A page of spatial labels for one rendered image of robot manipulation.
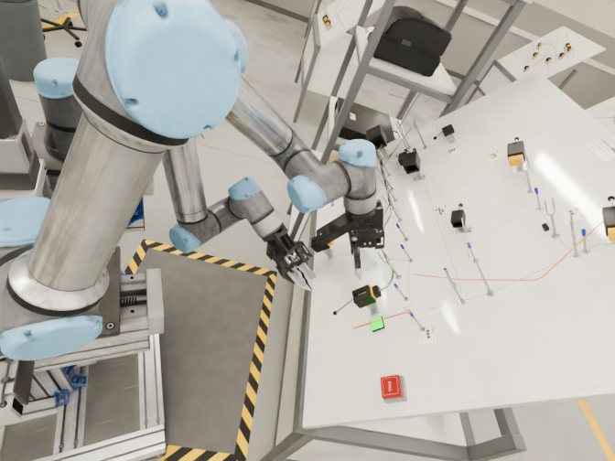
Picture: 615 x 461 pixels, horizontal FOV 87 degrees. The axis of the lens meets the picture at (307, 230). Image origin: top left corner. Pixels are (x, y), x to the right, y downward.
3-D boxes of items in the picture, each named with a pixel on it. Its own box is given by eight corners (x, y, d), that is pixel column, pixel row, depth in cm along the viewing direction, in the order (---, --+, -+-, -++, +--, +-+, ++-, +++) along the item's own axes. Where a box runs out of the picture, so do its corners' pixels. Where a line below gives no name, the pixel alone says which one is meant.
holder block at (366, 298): (357, 297, 102) (351, 291, 100) (373, 291, 100) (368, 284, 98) (360, 308, 99) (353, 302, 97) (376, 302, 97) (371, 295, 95)
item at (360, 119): (332, 136, 168) (337, 124, 163) (333, 106, 193) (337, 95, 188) (390, 155, 174) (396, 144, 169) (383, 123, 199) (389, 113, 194)
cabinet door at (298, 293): (289, 318, 165) (314, 273, 138) (298, 240, 204) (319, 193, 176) (293, 319, 165) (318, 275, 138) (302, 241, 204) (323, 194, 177)
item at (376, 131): (391, 139, 158) (378, 114, 150) (394, 159, 146) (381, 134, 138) (378, 145, 161) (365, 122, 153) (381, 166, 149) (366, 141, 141)
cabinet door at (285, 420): (273, 445, 126) (303, 418, 99) (288, 318, 165) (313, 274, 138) (280, 446, 126) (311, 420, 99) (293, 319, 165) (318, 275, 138)
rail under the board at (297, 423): (292, 433, 95) (297, 427, 91) (313, 186, 179) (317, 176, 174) (309, 435, 96) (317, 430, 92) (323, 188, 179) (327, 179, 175)
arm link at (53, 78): (32, 109, 86) (16, 56, 76) (84, 99, 95) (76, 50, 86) (60, 133, 83) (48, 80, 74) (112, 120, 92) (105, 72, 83)
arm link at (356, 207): (344, 202, 70) (339, 182, 76) (346, 219, 73) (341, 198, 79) (379, 198, 70) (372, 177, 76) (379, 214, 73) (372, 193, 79)
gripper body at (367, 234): (384, 251, 80) (385, 212, 73) (350, 255, 81) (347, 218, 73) (378, 230, 86) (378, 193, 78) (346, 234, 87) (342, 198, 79)
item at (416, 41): (370, 57, 142) (391, 6, 129) (365, 40, 158) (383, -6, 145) (431, 80, 148) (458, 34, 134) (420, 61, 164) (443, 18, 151)
